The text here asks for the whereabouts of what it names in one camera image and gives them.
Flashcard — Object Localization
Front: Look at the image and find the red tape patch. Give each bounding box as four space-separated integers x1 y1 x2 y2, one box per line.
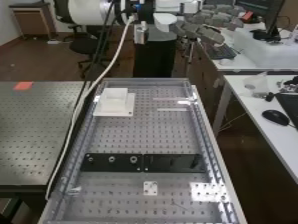
12 81 35 92

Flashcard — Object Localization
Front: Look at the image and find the black plate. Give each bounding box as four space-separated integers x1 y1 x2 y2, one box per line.
80 152 208 174

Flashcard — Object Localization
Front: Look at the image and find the black pedestal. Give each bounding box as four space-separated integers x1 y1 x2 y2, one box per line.
132 31 178 79

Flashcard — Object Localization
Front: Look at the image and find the small white box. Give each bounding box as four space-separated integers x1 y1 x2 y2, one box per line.
92 86 137 118

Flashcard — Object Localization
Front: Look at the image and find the wooden cabinet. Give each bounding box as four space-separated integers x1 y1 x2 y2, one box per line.
8 1 57 38

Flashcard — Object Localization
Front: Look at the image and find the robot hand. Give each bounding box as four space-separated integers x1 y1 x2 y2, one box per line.
152 0 246 46

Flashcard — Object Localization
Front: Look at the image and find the black computer monitor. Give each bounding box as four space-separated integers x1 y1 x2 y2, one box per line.
233 0 286 38

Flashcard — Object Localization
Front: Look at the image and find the black laptop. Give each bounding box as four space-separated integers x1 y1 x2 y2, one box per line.
274 92 298 130

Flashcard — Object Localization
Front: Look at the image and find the large black computer mouse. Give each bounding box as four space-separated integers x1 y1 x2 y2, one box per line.
261 108 291 127

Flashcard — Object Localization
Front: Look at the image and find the clear box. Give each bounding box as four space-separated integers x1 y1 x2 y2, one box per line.
39 77 249 224

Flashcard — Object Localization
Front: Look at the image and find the long white desk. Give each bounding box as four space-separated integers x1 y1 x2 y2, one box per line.
212 73 298 185

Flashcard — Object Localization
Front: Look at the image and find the small square metal plate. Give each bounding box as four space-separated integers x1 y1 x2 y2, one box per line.
141 180 160 197

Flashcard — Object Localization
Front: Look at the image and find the black office chair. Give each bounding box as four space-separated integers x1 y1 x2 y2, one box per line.
52 0 117 78

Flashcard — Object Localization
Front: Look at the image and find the white cable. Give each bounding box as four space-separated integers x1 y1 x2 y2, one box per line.
44 14 136 200

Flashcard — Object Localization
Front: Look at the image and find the black cable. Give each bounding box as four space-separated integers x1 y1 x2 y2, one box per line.
79 0 117 101

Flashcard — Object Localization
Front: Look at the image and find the black keyboard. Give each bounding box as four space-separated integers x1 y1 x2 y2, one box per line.
206 44 240 62

